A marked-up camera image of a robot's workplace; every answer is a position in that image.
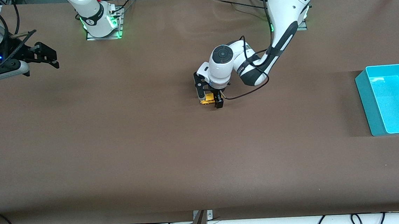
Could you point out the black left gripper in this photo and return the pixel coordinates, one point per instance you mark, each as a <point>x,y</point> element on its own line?
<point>217,94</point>

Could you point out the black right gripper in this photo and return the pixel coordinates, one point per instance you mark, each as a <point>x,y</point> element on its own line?
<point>19,51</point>

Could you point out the yellow toy beetle car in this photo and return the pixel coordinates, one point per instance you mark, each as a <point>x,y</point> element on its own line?
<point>208,99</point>

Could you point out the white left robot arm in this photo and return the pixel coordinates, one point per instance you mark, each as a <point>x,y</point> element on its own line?
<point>287,11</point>

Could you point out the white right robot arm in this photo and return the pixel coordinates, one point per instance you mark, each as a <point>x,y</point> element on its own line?
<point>91,14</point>

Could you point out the teal plastic bin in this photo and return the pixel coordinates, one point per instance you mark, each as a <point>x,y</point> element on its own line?
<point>395,105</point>

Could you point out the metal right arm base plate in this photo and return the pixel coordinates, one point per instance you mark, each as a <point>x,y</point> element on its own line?
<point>104,37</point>

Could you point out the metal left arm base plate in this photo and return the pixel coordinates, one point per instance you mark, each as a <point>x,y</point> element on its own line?
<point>303,27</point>

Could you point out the small metal bracket plate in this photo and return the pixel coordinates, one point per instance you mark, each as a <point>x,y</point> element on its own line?
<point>210,215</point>

